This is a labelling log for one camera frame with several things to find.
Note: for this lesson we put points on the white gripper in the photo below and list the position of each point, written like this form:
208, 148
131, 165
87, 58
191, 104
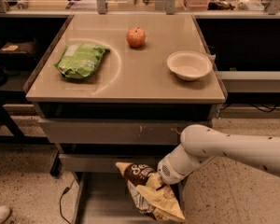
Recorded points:
170, 173

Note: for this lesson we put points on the brown chip bag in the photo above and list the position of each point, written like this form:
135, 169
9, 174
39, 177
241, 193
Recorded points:
159, 204

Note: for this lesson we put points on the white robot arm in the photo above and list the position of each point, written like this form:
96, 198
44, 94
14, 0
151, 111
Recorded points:
200, 144

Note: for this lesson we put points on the open bottom drawer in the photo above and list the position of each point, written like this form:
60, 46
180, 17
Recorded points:
103, 198

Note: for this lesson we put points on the middle grey drawer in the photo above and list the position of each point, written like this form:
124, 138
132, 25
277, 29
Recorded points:
102, 163

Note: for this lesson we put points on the grey drawer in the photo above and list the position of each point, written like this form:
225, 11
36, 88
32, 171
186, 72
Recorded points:
113, 131
102, 163

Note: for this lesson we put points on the grey drawer cabinet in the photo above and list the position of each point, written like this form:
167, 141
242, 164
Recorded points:
130, 83

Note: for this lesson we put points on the top grey drawer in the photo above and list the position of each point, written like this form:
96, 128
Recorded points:
113, 131

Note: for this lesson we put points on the green chip bag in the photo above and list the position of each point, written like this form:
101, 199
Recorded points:
80, 60

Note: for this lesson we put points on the dark bag on shelf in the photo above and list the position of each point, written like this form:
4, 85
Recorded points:
18, 50

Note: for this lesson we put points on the white bowl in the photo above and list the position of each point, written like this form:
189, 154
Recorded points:
189, 65

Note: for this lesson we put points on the red apple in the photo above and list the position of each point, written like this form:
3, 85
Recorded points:
136, 37

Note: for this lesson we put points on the white shoe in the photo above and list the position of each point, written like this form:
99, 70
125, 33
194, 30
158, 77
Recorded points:
5, 212

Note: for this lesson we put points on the black table leg frame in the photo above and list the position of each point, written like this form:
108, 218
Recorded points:
18, 136

